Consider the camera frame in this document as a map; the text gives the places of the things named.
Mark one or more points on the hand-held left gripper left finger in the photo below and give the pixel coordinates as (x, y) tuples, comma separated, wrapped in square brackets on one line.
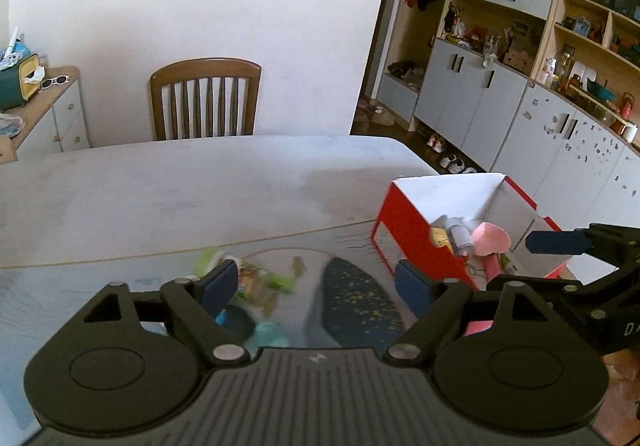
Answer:
[(220, 286)]

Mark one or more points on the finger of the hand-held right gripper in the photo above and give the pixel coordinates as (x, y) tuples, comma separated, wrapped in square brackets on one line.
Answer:
[(555, 242), (545, 287)]

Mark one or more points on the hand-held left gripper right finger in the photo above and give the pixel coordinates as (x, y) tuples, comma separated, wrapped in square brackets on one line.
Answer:
[(415, 288)]

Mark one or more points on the red shoe box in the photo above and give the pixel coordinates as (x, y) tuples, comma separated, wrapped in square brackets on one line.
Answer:
[(415, 236)]

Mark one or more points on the small yellow box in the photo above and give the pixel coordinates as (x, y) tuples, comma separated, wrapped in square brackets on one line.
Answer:
[(441, 240)]

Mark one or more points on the small white bottle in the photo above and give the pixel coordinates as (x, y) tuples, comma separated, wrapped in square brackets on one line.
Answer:
[(457, 233)]

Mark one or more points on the blue speckled oval dish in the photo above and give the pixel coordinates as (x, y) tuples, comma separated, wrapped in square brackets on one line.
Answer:
[(350, 306)]

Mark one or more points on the long white cabinet with stickers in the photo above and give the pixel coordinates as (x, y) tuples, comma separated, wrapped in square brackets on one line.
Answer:
[(550, 151)]

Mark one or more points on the white sneaker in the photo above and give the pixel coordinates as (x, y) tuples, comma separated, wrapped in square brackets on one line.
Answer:
[(450, 161), (465, 169)]

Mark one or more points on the white mug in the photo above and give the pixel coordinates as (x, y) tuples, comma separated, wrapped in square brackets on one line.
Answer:
[(630, 132)]

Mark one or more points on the red kettle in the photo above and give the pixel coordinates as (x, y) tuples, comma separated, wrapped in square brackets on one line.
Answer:
[(626, 107)]

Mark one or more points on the blue bowl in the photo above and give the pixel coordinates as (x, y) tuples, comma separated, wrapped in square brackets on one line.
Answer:
[(600, 90)]

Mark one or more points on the white lower cabinet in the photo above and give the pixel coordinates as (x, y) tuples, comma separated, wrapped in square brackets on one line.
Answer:
[(465, 101)]

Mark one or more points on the low white bench cabinet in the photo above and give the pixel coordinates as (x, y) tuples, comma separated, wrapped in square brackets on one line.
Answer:
[(397, 93)]

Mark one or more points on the wooden chair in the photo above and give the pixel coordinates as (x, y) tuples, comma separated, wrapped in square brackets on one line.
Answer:
[(205, 73)]

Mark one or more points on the dark brown door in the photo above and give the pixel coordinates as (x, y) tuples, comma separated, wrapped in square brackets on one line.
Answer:
[(375, 76)]

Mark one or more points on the white sideboard with wooden top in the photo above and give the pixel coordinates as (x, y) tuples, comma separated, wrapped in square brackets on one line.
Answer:
[(60, 121)]

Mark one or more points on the brown paper bag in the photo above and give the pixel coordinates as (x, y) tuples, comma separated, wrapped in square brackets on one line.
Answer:
[(6, 151)]

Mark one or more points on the white sunglasses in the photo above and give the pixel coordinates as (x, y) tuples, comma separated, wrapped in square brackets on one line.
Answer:
[(55, 82)]

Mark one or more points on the grey plastic bag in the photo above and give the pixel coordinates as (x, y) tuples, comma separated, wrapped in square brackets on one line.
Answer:
[(10, 125)]

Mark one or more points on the green and yellow tissue box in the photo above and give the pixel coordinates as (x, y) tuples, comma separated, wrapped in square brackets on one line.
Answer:
[(15, 81)]

